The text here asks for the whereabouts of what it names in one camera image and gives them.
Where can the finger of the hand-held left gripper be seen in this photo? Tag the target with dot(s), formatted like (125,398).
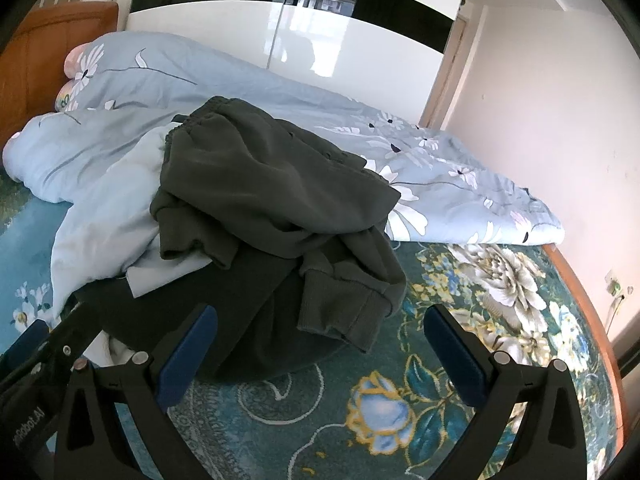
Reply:
(31,332)

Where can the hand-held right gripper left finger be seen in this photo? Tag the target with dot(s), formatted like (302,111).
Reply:
(186,355)

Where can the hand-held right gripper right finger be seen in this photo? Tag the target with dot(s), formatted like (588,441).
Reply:
(455,355)

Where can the dark olive pants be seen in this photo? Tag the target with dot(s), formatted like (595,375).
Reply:
(260,185)

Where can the black garment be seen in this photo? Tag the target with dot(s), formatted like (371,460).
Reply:
(260,320)

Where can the teal floral bedsheet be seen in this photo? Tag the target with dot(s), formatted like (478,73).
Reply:
(360,410)

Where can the pale grey-blue garment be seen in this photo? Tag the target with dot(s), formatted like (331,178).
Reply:
(110,220)

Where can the pink pillow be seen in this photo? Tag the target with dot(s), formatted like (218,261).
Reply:
(75,57)

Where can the light blue floral duvet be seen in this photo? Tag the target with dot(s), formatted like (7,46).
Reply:
(200,70)

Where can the wooden headboard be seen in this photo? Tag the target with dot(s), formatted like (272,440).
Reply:
(40,40)

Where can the white wardrobe with black stripe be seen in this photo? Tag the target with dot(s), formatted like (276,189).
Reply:
(360,45)

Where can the wooden bed frame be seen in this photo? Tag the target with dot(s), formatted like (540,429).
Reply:
(585,305)

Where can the wall socket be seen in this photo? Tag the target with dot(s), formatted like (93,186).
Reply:
(613,282)

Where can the wooden door frame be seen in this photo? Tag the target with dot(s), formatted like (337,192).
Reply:
(447,70)

